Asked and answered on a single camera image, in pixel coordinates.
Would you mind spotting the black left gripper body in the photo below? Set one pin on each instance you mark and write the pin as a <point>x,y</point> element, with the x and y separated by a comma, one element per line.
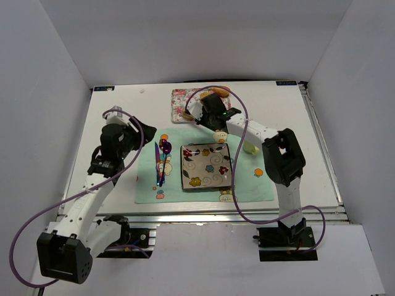
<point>136,132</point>

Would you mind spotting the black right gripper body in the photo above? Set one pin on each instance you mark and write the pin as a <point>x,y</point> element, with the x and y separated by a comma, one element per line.
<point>209,101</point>

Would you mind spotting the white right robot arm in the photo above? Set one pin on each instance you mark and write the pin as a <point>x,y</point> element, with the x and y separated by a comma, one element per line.
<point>282,155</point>

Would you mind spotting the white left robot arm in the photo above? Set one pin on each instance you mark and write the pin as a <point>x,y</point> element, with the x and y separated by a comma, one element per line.
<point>68,251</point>

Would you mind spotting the large bread slice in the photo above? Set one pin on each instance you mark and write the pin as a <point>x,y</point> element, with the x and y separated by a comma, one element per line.
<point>204,94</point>

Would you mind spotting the small round bread roll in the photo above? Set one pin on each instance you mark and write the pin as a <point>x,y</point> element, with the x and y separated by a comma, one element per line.
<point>187,115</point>

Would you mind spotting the iridescent purple knife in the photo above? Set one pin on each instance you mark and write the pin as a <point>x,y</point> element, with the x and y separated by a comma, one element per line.
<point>159,171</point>

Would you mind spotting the iridescent purple spoon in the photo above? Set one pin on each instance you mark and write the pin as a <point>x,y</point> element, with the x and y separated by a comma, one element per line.
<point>166,149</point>

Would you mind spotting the glazed round bun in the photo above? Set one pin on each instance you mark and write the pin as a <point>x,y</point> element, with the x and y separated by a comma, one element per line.
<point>222,92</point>

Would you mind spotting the floral rectangular tray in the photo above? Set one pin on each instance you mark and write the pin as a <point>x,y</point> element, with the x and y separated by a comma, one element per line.
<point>178,101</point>

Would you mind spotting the pale yellow mug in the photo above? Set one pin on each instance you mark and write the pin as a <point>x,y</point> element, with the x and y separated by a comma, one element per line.
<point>250,148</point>

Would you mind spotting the square floral plate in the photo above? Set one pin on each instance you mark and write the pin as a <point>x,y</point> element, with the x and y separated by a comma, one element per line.
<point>205,166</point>

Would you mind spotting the left corner marker sticker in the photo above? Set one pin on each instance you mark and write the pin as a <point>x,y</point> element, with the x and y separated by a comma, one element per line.
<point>103,88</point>

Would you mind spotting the corner marker sticker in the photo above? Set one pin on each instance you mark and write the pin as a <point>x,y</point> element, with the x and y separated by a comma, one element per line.
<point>286,83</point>
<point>103,88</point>

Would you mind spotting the right corner marker sticker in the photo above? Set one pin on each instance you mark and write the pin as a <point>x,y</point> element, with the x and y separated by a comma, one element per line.
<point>286,83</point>

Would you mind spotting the mint green placemat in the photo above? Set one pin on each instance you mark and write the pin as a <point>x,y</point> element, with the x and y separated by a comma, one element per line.
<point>249,178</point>

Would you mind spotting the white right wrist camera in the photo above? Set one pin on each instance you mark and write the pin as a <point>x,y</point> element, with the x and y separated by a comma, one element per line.
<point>196,110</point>

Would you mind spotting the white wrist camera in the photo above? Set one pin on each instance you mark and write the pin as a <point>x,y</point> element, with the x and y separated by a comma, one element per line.
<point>196,110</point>
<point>118,114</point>

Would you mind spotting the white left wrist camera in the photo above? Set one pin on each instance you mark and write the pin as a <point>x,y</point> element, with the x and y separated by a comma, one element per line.
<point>118,114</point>

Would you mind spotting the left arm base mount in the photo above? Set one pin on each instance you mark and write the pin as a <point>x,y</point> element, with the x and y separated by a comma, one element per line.
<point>134,242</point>

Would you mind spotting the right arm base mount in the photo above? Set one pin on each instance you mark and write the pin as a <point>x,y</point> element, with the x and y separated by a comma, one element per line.
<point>285,244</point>

